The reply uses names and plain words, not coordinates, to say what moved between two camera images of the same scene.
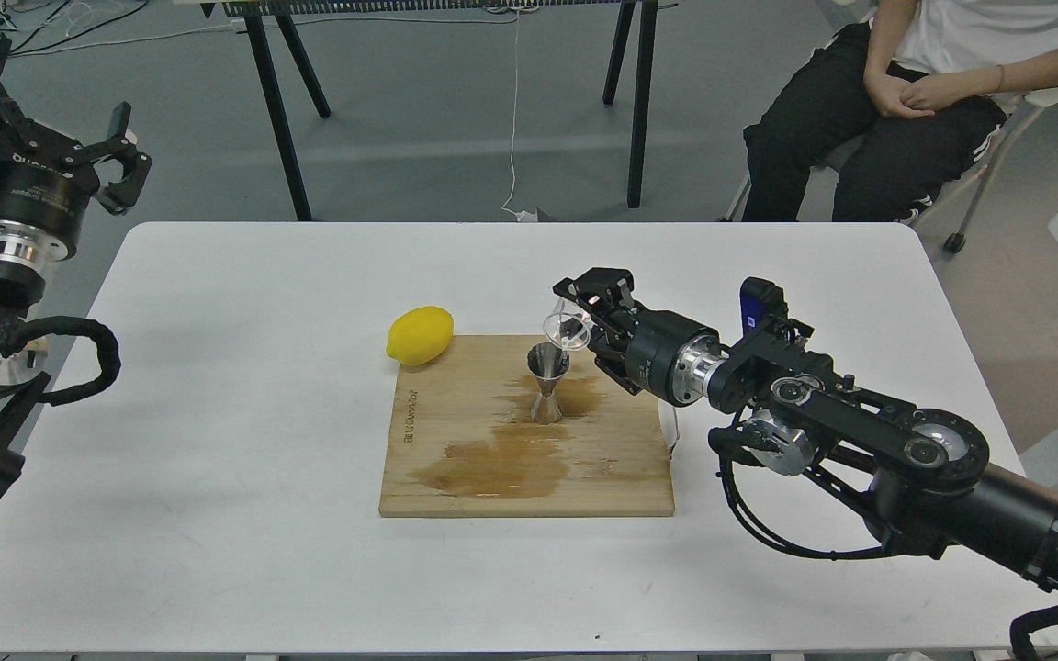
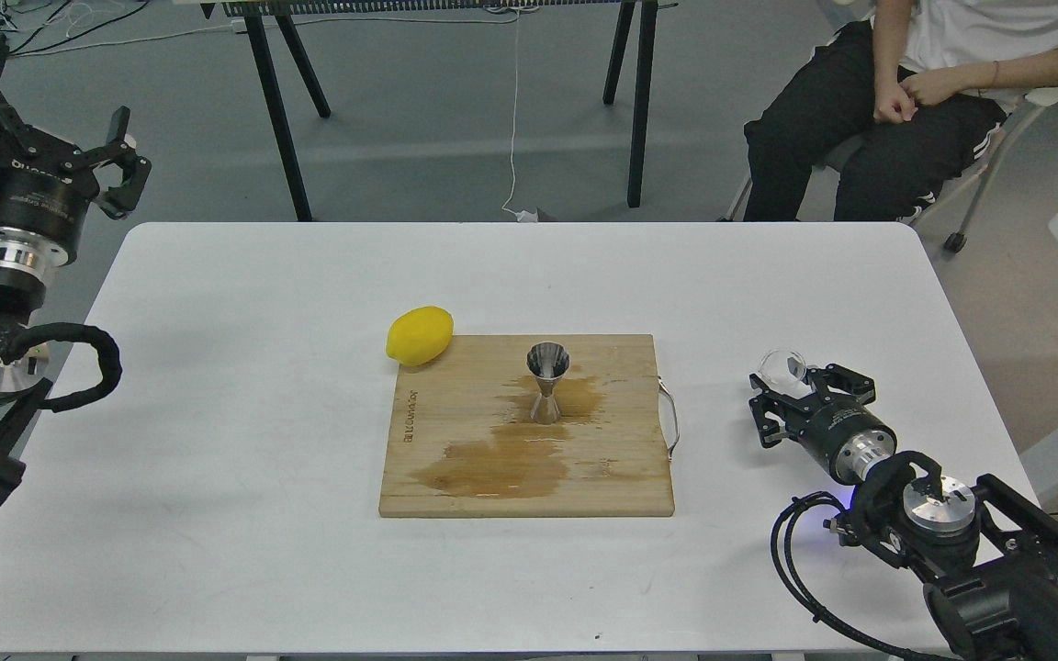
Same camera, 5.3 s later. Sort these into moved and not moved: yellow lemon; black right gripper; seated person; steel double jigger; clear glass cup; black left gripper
Moved: clear glass cup; black right gripper
Not moved: seated person; black left gripper; yellow lemon; steel double jigger
